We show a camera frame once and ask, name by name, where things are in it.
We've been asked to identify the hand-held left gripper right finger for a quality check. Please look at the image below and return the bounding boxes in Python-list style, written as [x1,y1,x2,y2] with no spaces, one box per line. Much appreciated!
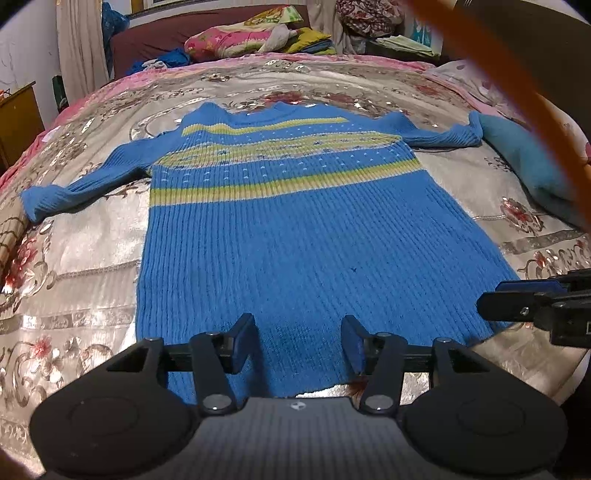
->
[341,315,491,416]

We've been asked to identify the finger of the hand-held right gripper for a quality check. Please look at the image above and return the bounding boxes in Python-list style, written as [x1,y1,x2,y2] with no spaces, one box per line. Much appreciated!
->
[495,269,591,294]
[477,292,571,324]

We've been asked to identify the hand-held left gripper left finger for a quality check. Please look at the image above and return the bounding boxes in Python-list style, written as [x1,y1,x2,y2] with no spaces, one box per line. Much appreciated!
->
[107,313,257,414]

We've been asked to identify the blue striped knit sweater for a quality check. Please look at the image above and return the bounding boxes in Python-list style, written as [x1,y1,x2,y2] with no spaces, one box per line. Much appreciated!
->
[21,102,521,400]

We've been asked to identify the yellow folded clothes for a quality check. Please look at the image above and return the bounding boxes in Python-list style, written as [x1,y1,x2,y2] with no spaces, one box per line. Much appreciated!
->
[286,28,339,56]

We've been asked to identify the teal cloth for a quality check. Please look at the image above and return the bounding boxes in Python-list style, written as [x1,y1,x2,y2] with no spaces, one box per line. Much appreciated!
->
[478,113,588,228]

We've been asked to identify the silver floral bedspread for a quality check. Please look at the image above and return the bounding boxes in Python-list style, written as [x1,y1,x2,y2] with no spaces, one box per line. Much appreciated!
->
[0,53,591,468]

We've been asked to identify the light green folded cloth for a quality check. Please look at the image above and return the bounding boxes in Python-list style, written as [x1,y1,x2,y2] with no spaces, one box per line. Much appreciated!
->
[376,34,437,57]

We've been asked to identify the blue crumpled cloth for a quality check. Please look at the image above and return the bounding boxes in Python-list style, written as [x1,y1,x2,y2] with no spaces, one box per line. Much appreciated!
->
[127,46,193,75]

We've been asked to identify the white plastic bag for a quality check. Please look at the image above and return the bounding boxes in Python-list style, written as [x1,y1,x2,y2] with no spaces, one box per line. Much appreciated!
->
[260,25,297,52]

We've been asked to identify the green object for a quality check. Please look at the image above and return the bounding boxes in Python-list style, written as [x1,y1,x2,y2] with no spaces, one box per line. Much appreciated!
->
[51,74,68,112]

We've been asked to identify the wooden cabinet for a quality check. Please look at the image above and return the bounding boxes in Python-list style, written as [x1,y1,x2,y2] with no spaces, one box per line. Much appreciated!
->
[0,82,46,172]

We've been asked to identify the dark red headboard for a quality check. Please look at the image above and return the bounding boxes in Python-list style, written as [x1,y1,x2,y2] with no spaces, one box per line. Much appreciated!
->
[111,4,311,77]

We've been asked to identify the dark floral bundle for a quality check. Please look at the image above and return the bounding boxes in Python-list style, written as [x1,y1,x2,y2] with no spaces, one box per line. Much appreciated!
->
[335,0,408,36]

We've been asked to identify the yellow green floral pillow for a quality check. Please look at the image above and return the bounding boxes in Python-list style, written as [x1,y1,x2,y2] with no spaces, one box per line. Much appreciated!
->
[242,9,304,33]

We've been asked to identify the beige curtain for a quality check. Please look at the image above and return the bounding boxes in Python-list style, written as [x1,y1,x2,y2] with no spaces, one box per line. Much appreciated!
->
[55,0,112,100]

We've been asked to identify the blue hanging cloth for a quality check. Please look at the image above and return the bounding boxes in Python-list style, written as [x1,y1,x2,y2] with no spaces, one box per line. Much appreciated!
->
[102,2,126,62]

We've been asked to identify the orange strap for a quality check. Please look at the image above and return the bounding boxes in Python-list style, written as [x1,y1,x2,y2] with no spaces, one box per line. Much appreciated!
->
[405,0,591,223]

